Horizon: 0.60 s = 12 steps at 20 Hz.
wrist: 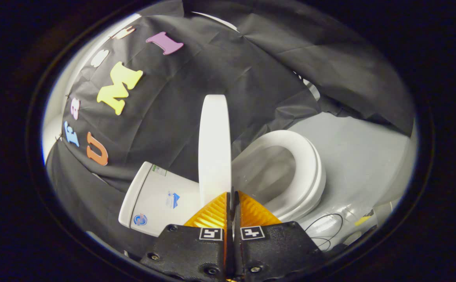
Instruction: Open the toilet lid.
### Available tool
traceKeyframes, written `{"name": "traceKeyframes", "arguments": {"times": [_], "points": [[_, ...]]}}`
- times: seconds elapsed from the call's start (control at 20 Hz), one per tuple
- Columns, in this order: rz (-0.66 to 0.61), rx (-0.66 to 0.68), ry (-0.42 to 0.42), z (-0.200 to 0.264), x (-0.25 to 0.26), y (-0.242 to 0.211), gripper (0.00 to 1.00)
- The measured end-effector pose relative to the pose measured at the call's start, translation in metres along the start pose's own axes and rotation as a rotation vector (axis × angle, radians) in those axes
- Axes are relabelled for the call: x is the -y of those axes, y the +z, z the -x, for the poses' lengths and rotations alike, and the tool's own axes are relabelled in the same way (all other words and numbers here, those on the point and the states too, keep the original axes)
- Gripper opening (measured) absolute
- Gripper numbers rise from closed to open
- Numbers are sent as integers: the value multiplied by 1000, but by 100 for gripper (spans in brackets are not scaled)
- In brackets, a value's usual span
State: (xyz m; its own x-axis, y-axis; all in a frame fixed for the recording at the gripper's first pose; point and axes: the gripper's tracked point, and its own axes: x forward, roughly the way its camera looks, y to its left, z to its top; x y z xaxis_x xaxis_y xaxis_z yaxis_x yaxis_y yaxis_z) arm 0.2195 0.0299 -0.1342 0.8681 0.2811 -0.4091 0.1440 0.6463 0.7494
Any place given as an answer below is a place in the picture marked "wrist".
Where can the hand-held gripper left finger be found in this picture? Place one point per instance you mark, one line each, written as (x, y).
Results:
(190, 250)

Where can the yellow tape piece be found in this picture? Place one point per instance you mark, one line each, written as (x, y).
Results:
(363, 218)

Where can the white toilet lid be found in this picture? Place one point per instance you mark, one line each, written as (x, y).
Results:
(214, 149)

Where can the white ceramic toilet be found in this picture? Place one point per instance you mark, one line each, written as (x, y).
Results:
(161, 199)

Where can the black backdrop cloth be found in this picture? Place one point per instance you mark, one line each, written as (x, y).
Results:
(220, 66)

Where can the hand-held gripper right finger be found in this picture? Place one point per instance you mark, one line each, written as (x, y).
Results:
(278, 250)

